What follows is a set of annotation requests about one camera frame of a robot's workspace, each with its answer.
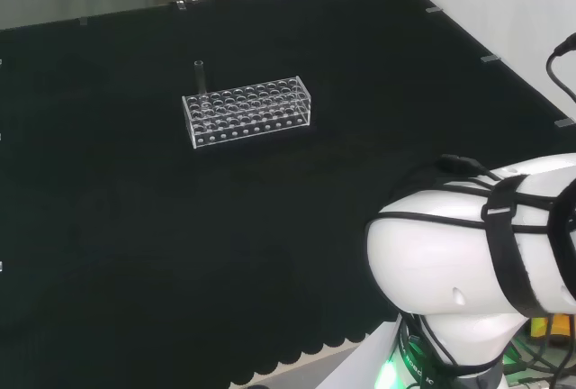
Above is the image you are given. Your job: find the clear glass test tube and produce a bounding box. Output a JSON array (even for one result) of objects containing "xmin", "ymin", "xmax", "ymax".
[{"xmin": 193, "ymin": 59, "xmax": 208, "ymax": 95}]

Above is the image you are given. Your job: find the black cable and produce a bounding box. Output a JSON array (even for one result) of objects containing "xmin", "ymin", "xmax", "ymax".
[{"xmin": 545, "ymin": 32, "xmax": 576, "ymax": 103}]

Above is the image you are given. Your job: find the clear acrylic test tube rack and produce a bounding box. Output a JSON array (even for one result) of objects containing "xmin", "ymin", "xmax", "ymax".
[{"xmin": 181, "ymin": 75, "xmax": 313, "ymax": 150}]

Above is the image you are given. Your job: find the black bench cloth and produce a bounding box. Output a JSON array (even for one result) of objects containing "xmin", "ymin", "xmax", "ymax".
[{"xmin": 0, "ymin": 0, "xmax": 576, "ymax": 389}]

